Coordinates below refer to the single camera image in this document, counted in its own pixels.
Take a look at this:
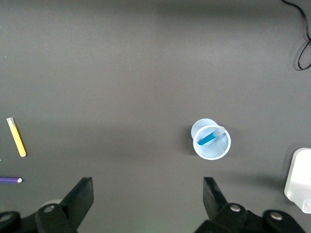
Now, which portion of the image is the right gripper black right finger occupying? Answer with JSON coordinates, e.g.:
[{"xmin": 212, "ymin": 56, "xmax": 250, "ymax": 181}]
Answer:
[{"xmin": 194, "ymin": 177, "xmax": 262, "ymax": 233}]

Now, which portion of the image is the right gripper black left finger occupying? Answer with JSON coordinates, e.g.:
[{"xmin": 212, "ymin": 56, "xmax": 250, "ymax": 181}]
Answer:
[{"xmin": 35, "ymin": 177, "xmax": 94, "ymax": 233}]

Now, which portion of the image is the blue marker with clear cap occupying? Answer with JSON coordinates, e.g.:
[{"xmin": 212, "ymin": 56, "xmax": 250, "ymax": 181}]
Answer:
[{"xmin": 198, "ymin": 126, "xmax": 226, "ymax": 146}]

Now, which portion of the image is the purple marker with clear cap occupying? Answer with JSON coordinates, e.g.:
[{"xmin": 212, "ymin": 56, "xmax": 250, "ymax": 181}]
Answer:
[{"xmin": 0, "ymin": 177, "xmax": 23, "ymax": 184}]

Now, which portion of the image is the yellow marker with clear cap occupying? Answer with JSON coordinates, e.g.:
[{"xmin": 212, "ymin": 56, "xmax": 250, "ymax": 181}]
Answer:
[{"xmin": 6, "ymin": 117, "xmax": 27, "ymax": 158}]

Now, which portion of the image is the white power adapter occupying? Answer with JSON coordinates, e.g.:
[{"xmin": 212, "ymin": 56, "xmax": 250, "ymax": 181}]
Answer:
[{"xmin": 283, "ymin": 147, "xmax": 311, "ymax": 214}]

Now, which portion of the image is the thin black cable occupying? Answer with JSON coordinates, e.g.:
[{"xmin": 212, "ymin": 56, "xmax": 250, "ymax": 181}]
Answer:
[{"xmin": 281, "ymin": 0, "xmax": 311, "ymax": 71}]

